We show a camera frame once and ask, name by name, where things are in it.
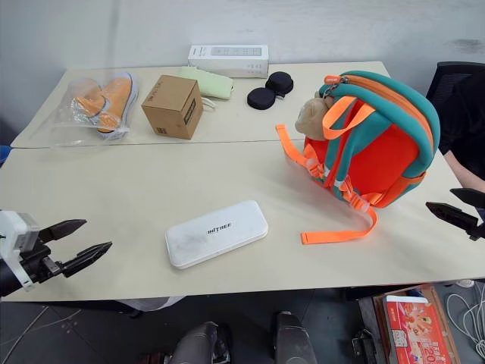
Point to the brown cardboard box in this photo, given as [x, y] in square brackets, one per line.
[172, 107]

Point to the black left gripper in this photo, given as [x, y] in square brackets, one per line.
[36, 262]

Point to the orange printed cardboard box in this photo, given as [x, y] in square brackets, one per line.
[415, 328]

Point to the brown plush toy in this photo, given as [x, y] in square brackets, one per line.
[311, 117]

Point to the dark rounded robot leg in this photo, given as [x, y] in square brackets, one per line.
[199, 344]
[293, 338]

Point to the black office chair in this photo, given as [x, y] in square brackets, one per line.
[452, 81]

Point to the white rectangular case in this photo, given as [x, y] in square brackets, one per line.
[216, 234]

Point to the white long carton box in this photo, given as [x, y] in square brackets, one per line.
[228, 60]

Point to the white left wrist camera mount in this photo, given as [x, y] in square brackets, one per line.
[16, 237]

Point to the black round pads pair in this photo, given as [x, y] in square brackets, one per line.
[271, 91]

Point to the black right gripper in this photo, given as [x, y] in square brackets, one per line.
[479, 227]

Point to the orange and teal backpack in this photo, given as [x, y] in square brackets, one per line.
[373, 140]

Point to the light green pouch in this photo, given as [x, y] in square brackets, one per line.
[210, 84]

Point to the orange shoes in plastic bag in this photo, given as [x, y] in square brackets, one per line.
[96, 108]

